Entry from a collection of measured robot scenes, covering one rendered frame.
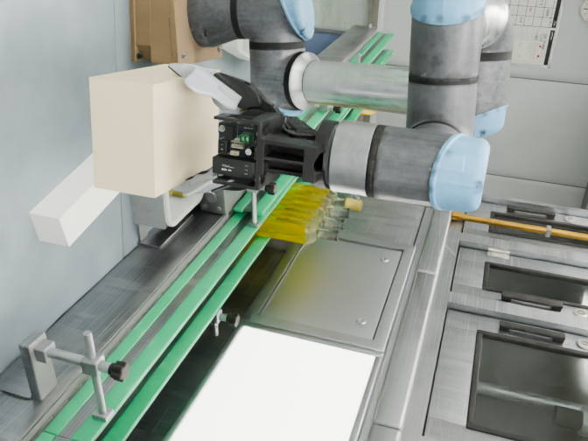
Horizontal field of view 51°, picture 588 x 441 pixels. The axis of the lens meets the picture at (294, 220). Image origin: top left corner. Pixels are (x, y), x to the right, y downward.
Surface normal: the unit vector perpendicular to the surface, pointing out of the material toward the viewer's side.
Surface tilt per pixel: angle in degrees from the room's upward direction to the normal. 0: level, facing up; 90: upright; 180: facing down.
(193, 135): 0
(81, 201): 0
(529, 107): 90
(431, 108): 99
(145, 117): 90
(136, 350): 90
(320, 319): 90
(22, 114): 0
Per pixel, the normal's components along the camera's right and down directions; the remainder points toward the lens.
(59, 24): 0.95, 0.17
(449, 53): -0.09, 0.35
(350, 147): -0.27, -0.13
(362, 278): 0.00, -0.87
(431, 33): -0.58, 0.29
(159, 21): -0.31, 0.32
